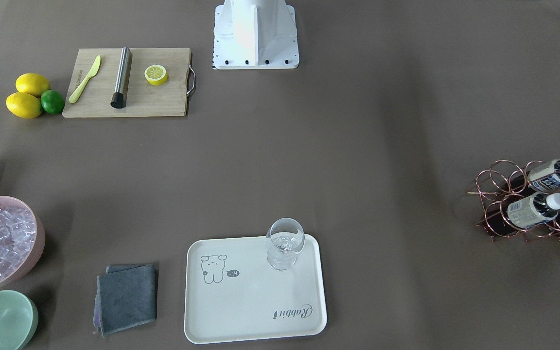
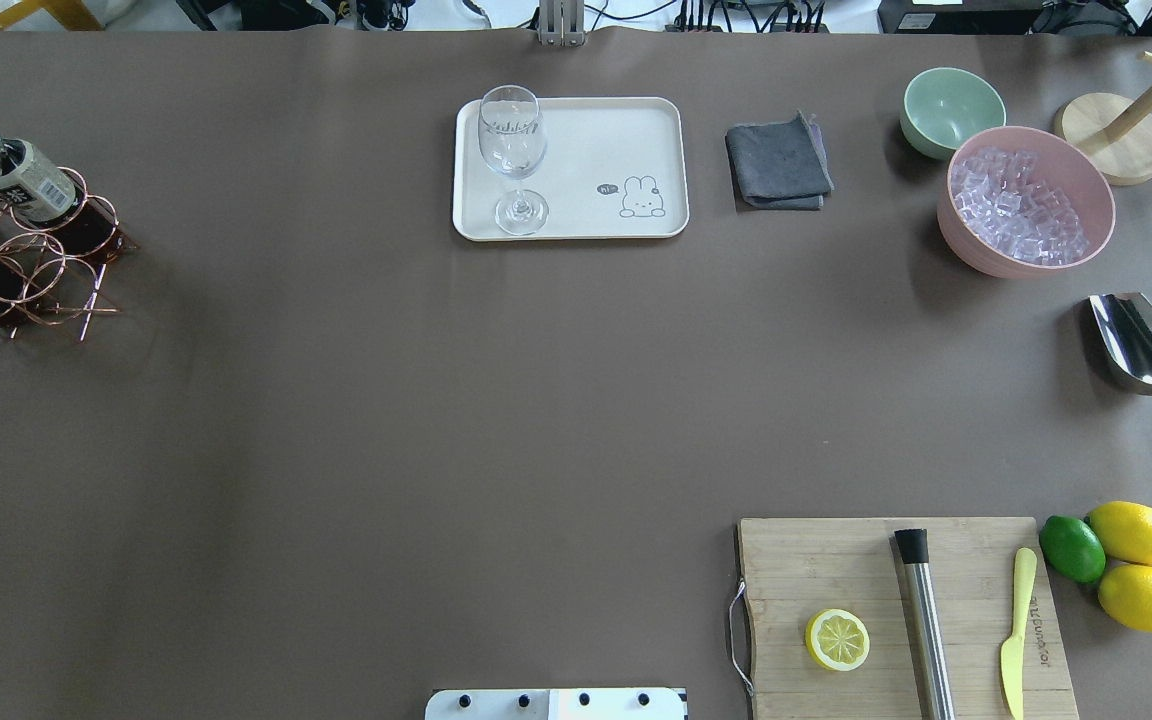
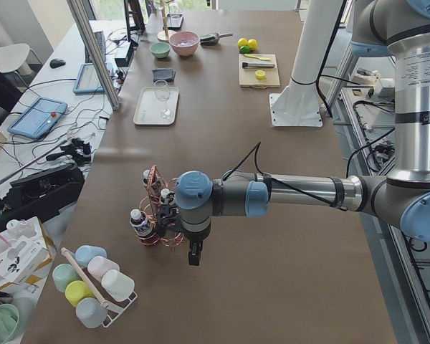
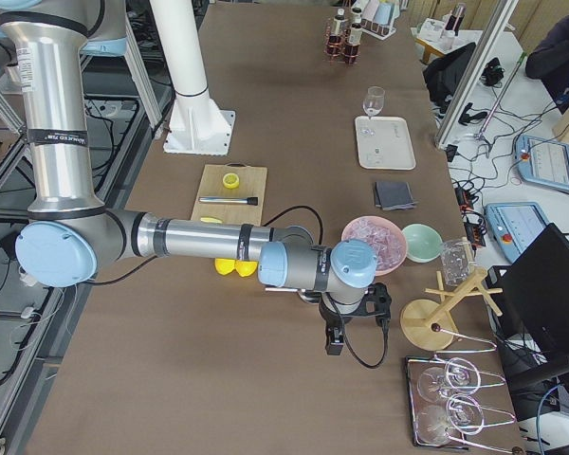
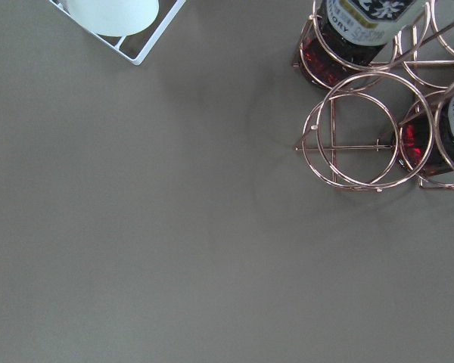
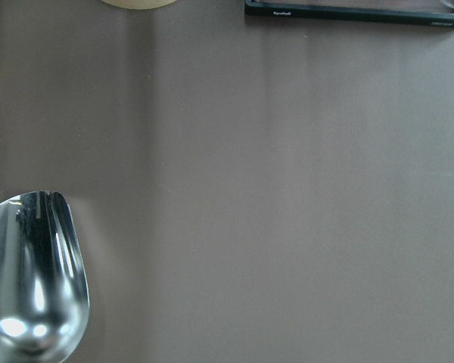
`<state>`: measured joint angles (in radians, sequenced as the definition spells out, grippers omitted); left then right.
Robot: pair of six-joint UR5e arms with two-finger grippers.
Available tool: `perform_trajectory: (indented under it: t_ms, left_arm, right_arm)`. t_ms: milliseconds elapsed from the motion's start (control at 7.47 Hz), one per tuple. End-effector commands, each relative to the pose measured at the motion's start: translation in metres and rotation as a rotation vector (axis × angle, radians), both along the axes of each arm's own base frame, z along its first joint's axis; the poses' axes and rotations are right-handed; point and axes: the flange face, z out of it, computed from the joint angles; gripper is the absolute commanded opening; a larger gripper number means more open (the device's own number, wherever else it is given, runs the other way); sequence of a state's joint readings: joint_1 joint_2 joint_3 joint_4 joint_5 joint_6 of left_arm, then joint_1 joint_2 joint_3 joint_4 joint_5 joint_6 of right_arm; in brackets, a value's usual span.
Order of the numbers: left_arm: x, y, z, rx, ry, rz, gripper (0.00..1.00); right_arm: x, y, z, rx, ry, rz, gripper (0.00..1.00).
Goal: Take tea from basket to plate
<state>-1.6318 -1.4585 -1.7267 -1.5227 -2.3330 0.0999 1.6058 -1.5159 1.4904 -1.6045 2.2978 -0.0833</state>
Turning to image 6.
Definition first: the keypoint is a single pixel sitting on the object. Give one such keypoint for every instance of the wooden cup tree stand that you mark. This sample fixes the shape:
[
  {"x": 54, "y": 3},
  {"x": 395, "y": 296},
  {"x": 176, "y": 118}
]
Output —
[{"x": 139, "y": 4}]

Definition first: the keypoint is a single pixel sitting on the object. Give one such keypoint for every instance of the silver metal ice scoop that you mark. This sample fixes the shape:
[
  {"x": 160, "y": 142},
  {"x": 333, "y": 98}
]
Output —
[{"x": 44, "y": 295}]

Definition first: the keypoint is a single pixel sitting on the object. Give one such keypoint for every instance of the black glass drying tray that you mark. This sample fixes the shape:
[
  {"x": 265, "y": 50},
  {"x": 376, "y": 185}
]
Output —
[{"x": 426, "y": 13}]

